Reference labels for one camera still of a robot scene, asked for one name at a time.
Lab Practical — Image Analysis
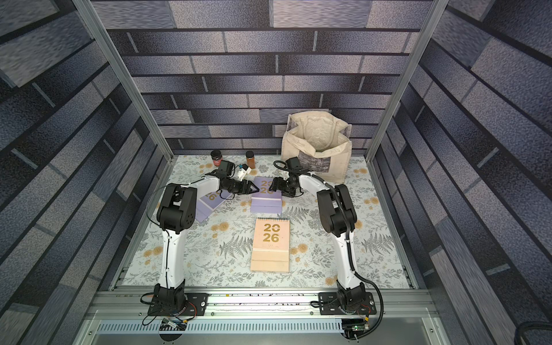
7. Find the purple calendar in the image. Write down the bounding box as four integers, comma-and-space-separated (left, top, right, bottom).
195, 191, 234, 222
250, 176, 283, 214

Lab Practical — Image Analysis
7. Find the peach 2026 desk calendar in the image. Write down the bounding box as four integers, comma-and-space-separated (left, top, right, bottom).
250, 218, 290, 273

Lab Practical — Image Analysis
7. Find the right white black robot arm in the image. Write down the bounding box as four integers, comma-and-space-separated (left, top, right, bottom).
270, 158, 385, 317

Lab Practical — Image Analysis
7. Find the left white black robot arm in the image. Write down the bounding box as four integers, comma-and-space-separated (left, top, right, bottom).
147, 160, 260, 316

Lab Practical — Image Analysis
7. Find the amber spice bottle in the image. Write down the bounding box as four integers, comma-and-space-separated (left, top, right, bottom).
245, 150, 256, 170

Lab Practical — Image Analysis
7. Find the floral patterned table mat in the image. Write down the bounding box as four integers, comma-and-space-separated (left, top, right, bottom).
119, 152, 408, 289

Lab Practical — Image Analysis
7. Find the dark jar red label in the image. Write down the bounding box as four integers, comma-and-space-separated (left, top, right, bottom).
211, 149, 223, 167

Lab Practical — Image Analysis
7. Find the beige canvas tote bag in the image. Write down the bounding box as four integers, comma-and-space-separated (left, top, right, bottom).
281, 111, 352, 184

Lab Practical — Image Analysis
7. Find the left circuit board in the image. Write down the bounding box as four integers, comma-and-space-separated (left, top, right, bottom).
159, 318, 187, 331

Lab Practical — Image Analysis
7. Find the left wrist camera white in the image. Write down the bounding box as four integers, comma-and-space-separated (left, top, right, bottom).
235, 164, 252, 181

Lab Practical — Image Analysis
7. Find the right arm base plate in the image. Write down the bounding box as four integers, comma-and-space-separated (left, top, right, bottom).
316, 292, 378, 316

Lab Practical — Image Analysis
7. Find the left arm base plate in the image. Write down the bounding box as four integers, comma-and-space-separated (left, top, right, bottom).
141, 291, 208, 319

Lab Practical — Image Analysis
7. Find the black corrugated cable conduit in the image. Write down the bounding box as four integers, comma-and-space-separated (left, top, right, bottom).
272, 159, 385, 342

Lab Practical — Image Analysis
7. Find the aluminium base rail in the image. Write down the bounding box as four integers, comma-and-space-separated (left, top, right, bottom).
75, 286, 449, 344

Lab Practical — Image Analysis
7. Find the left aluminium frame post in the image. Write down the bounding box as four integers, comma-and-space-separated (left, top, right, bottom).
72, 0, 174, 162

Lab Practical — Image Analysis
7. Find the aluminium frame post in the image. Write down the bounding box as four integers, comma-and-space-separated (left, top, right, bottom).
365, 0, 449, 164
72, 0, 174, 162

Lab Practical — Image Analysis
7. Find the right aluminium frame post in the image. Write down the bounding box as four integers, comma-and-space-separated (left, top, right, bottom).
365, 0, 449, 164

